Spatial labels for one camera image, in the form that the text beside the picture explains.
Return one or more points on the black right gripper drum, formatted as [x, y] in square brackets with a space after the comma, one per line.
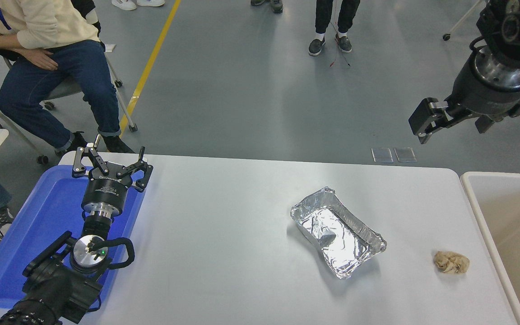
[485, 99]

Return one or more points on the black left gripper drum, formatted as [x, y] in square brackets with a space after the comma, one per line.
[106, 189]

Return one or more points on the silver foil tray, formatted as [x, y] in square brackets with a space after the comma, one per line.
[355, 246]

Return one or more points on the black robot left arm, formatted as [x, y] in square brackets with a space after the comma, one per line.
[57, 289]

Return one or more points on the clear floor plate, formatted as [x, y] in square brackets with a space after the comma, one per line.
[382, 155]
[405, 155]

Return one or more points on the person's right hand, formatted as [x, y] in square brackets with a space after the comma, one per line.
[39, 58]

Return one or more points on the blue plastic tray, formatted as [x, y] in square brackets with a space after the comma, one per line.
[39, 216]

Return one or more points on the crumpled tan paper ball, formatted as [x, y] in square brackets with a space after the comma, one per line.
[452, 262]

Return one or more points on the seated person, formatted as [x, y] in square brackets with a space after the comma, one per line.
[39, 18]

